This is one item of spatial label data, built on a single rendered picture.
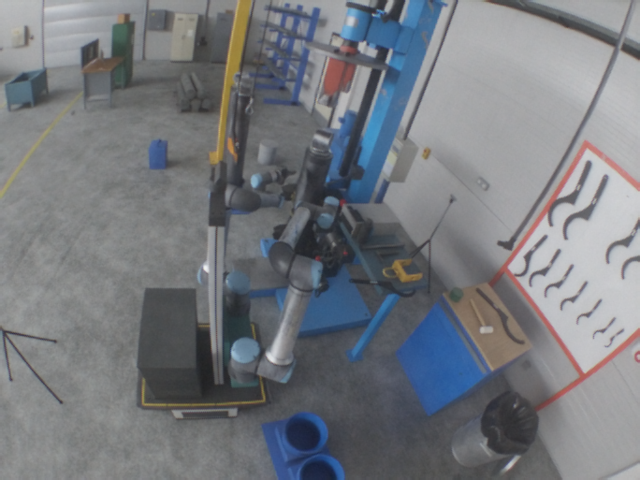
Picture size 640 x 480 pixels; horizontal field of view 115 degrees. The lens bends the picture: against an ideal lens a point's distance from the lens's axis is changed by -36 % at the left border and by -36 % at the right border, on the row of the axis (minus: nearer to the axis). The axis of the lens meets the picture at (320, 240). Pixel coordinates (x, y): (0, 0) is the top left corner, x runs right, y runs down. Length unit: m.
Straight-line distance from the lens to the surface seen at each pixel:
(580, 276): 3.14
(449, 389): 2.72
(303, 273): 1.35
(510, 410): 2.87
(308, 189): 2.48
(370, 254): 2.26
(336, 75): 2.01
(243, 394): 2.29
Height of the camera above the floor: 2.47
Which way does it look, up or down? 39 degrees down
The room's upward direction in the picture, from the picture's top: 18 degrees clockwise
